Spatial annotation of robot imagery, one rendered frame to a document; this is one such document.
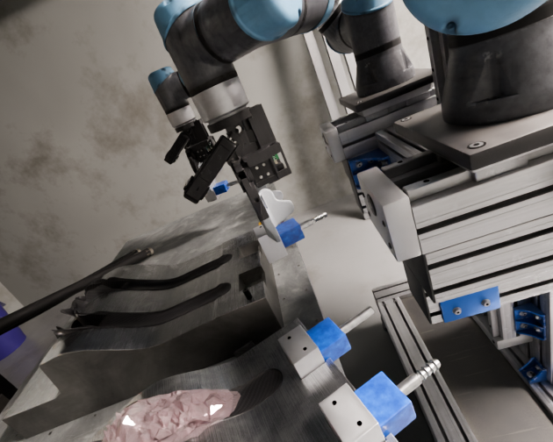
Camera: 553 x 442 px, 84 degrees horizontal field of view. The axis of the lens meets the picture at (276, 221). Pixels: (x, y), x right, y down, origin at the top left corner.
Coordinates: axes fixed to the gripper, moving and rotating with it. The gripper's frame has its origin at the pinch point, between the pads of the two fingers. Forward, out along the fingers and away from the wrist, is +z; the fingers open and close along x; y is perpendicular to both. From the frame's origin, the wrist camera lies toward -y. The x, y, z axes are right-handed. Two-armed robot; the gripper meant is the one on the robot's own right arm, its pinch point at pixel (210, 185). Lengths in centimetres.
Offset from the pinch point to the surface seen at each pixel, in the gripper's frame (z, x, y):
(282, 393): 10, -70, 25
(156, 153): -4, 160, -98
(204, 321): 6, -57, 13
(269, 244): 1, -49, 25
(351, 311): 95, 29, 24
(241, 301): 6, -55, 19
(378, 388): 8, -72, 37
